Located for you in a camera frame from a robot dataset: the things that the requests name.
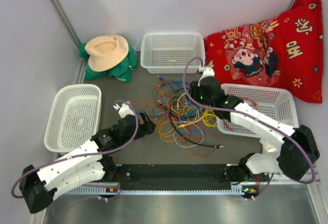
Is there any orange thin cable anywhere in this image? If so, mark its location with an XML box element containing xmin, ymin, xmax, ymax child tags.
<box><xmin>130</xmin><ymin>79</ymin><xmax>221</xmax><ymax>160</ymax></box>

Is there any red ethernet cable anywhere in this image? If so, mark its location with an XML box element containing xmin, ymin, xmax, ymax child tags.
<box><xmin>221</xmin><ymin>96</ymin><xmax>260</xmax><ymax>132</ymax></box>

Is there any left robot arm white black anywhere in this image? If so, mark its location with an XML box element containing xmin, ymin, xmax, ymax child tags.
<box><xmin>18</xmin><ymin>112</ymin><xmax>156</xmax><ymax>214</ymax></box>

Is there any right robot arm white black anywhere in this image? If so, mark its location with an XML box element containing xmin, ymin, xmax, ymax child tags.
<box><xmin>187</xmin><ymin>77</ymin><xmax>320</xmax><ymax>182</ymax></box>

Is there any black base bar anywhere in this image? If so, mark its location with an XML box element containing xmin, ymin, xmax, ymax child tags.
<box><xmin>101</xmin><ymin>164</ymin><xmax>231</xmax><ymax>191</ymax></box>

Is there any green cloth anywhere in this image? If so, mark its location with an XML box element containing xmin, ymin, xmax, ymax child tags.
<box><xmin>85</xmin><ymin>44</ymin><xmax>137</xmax><ymax>83</ymax></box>

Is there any white basket left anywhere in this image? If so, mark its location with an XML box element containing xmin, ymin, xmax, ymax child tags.
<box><xmin>44</xmin><ymin>84</ymin><xmax>102</xmax><ymax>153</ymax></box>

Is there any white basket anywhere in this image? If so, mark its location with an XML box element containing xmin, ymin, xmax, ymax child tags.
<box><xmin>140</xmin><ymin>32</ymin><xmax>205</xmax><ymax>74</ymax></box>
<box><xmin>44</xmin><ymin>84</ymin><xmax>102</xmax><ymax>153</ymax></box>
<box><xmin>221</xmin><ymin>84</ymin><xmax>299</xmax><ymax>127</ymax></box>

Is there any white basket back centre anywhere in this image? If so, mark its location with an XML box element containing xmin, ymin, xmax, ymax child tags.
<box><xmin>140</xmin><ymin>32</ymin><xmax>205</xmax><ymax>74</ymax></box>

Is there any peach bucket hat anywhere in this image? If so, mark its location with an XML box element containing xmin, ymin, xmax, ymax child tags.
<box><xmin>85</xmin><ymin>35</ymin><xmax>129</xmax><ymax>72</ymax></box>

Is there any white cloth right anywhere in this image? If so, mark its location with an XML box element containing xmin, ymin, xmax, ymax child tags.
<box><xmin>259</xmin><ymin>139</ymin><xmax>278</xmax><ymax>156</ymax></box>

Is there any white basket right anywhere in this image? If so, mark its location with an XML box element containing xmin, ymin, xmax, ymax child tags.
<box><xmin>221</xmin><ymin>84</ymin><xmax>299</xmax><ymax>127</ymax></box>

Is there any red printed pillow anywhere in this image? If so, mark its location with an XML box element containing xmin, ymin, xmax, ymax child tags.
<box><xmin>204</xmin><ymin>0</ymin><xmax>324</xmax><ymax>104</ymax></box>

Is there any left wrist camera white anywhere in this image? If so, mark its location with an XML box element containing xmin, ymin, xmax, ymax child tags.
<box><xmin>113</xmin><ymin>104</ymin><xmax>135</xmax><ymax>118</ymax></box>

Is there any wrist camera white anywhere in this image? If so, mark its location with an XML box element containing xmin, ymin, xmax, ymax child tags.
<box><xmin>113</xmin><ymin>104</ymin><xmax>135</xmax><ymax>118</ymax></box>
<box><xmin>198</xmin><ymin>66</ymin><xmax>215</xmax><ymax>86</ymax></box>

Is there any blue cable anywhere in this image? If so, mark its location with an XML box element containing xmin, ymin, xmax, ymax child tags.
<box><xmin>147</xmin><ymin>75</ymin><xmax>208</xmax><ymax>137</ymax></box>

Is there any black cable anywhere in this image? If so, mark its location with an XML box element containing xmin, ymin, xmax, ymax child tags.
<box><xmin>169</xmin><ymin>87</ymin><xmax>225</xmax><ymax>150</ymax></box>

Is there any white slotted cable duct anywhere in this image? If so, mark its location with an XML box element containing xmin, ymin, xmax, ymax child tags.
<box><xmin>64</xmin><ymin>184</ymin><xmax>257</xmax><ymax>196</ymax></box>

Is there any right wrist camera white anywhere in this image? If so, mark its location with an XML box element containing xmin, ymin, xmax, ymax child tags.
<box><xmin>198</xmin><ymin>66</ymin><xmax>215</xmax><ymax>86</ymax></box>

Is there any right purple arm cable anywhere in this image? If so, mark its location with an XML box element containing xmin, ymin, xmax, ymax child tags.
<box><xmin>182</xmin><ymin>56</ymin><xmax>317</xmax><ymax>185</ymax></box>

